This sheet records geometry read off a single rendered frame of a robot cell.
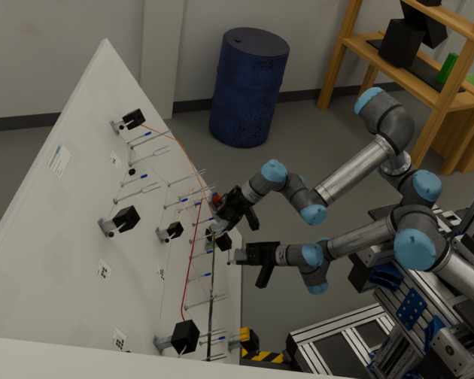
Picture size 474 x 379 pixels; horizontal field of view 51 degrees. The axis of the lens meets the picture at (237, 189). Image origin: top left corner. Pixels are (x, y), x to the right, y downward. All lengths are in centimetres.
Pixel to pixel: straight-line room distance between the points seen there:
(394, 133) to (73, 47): 289
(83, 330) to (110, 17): 311
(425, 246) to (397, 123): 40
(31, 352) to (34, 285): 40
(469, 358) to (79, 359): 142
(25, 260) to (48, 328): 14
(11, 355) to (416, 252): 114
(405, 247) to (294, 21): 342
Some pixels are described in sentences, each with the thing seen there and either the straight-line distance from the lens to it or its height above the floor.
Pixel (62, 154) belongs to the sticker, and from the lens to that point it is 127.
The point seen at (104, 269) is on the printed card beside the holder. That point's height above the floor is 147.
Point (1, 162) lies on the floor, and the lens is 398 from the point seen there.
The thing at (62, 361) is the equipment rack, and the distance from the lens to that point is 67.
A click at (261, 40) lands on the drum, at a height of 85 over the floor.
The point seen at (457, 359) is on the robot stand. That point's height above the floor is 109.
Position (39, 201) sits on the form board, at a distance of 115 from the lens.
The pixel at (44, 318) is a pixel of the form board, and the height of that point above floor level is 156.
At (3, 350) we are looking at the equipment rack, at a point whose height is 185.
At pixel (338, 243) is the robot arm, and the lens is 178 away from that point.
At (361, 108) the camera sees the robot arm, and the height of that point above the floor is 165.
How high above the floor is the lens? 243
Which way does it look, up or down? 39 degrees down
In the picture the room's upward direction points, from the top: 13 degrees clockwise
